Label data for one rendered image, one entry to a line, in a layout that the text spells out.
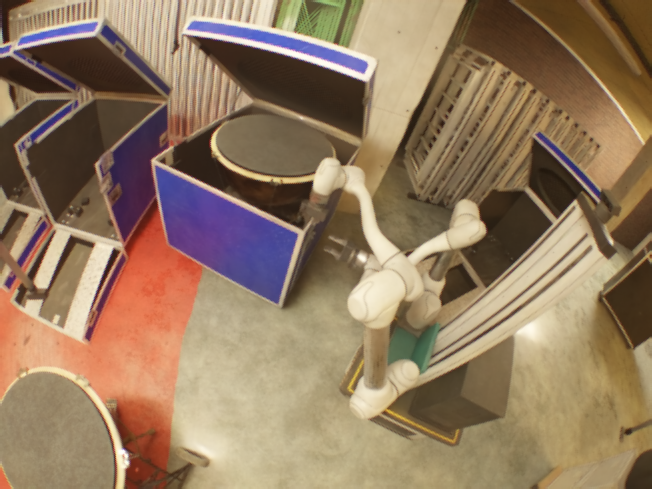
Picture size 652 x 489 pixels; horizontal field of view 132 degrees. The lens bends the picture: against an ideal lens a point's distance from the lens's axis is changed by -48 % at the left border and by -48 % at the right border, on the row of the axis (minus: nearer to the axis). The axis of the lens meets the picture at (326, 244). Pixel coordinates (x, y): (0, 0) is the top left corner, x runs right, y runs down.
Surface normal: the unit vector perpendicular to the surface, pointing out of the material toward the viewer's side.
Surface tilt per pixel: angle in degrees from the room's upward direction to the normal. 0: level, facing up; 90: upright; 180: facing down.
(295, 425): 0
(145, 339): 0
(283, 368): 0
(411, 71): 90
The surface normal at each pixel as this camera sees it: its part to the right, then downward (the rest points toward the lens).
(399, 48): 0.03, 0.76
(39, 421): 0.27, -0.63
